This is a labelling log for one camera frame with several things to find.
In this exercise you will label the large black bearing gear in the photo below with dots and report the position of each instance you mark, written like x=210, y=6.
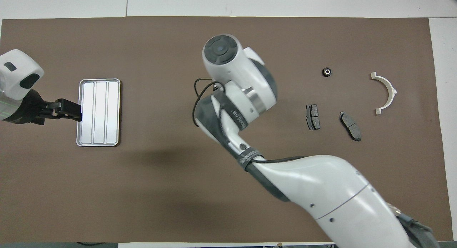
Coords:
x=327, y=72

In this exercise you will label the short grey brake pad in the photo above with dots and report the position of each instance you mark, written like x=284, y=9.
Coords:
x=313, y=116

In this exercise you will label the brown table mat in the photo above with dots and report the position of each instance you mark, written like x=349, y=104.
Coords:
x=142, y=191

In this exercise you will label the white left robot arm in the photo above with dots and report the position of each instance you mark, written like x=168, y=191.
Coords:
x=18, y=66

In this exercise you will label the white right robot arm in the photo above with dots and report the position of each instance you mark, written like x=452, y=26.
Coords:
x=321, y=191

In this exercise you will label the long grey brake pad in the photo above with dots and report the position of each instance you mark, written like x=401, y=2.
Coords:
x=350, y=126

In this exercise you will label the white curved plastic bracket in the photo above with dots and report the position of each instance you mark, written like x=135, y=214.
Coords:
x=389, y=86

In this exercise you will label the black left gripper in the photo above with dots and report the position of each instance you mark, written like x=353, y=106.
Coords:
x=34, y=109

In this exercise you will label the silver metal tray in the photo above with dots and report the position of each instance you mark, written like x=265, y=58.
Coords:
x=103, y=112

